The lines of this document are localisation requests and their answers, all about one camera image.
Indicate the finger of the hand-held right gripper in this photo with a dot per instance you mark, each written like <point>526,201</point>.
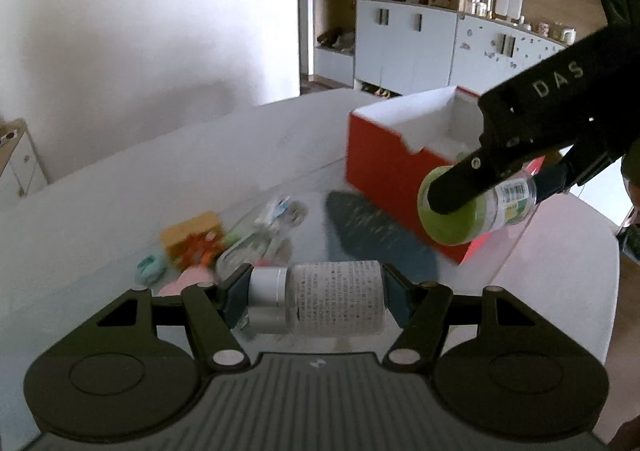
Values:
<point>462,186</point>
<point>557,180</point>

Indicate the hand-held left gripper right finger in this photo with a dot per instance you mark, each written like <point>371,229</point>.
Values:
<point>395,293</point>

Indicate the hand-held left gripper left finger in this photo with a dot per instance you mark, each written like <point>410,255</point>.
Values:
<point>236,298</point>

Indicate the green jar with clear base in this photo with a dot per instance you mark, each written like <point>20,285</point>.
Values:
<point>455,226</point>

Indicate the clear plastic packet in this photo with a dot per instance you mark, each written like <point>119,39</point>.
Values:
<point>255,256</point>

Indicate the pink item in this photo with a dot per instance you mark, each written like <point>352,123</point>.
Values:
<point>185,281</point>

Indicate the clear bottle with silver cap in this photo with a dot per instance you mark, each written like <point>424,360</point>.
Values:
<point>330,298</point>

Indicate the yellow orange cardboard box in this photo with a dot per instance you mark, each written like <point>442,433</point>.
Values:
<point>192,236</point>

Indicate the red cardboard box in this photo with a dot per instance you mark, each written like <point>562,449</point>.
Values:
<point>380,156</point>

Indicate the small teal item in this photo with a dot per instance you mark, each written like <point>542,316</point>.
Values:
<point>150,268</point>

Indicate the white mug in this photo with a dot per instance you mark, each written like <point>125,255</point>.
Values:
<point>568,36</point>

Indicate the blister pack with teal item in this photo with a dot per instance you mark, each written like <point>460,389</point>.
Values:
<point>282,213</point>

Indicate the white containers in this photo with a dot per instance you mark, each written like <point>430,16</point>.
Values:
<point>510,2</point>

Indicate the white two-door cabinet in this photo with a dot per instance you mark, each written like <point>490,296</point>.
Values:
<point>405,43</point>

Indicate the low white cabinet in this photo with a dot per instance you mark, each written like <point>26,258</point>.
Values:
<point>334,63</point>

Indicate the white side cabinet wooden top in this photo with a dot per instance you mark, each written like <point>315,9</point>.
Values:
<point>20,166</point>

